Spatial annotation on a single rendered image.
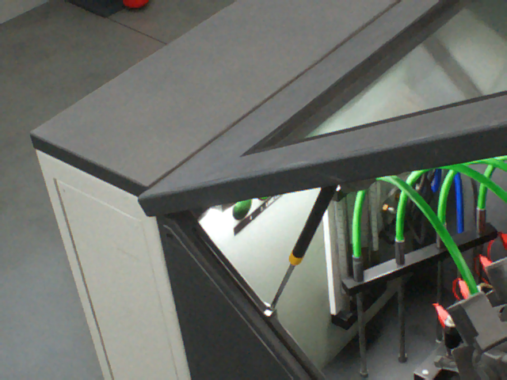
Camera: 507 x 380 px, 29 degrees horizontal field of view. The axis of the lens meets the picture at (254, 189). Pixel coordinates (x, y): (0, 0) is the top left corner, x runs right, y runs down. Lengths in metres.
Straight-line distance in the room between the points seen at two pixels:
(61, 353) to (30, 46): 2.27
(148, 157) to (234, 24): 0.43
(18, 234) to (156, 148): 2.44
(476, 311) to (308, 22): 0.71
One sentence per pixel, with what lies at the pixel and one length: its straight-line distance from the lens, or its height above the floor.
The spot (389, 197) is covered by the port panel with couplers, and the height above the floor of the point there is 1.12.
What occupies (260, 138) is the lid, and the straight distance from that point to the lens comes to 1.38.
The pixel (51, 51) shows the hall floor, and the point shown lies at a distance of 5.16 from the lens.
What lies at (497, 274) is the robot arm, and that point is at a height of 1.29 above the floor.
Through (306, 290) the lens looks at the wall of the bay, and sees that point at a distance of 1.86.
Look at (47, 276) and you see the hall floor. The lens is 3.70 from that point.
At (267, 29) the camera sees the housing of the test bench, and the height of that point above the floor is 1.50.
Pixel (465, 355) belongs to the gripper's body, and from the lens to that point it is 1.47.
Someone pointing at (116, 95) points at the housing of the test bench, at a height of 1.50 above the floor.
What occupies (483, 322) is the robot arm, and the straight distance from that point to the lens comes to 1.35.
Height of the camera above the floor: 2.36
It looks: 37 degrees down
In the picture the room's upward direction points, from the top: 8 degrees counter-clockwise
